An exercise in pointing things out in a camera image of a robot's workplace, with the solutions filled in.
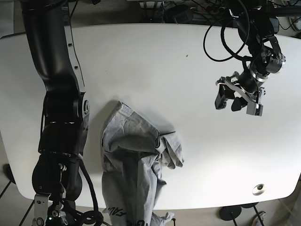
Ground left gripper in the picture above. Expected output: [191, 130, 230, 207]
[214, 72, 265, 111]

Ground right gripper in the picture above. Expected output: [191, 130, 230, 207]
[32, 204, 70, 226]

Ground grey T-shirt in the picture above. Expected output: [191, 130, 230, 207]
[101, 102, 184, 226]

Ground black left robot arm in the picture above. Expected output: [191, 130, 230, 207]
[214, 0, 285, 116]

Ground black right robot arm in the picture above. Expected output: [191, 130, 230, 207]
[20, 0, 103, 226]

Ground right table grommet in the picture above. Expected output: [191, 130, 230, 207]
[252, 184, 266, 196]

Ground black round stand base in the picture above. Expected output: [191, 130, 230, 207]
[219, 205, 242, 221]

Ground grey sneaker shoe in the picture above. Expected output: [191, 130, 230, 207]
[251, 211, 266, 226]

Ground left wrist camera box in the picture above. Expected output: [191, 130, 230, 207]
[246, 102, 263, 116]

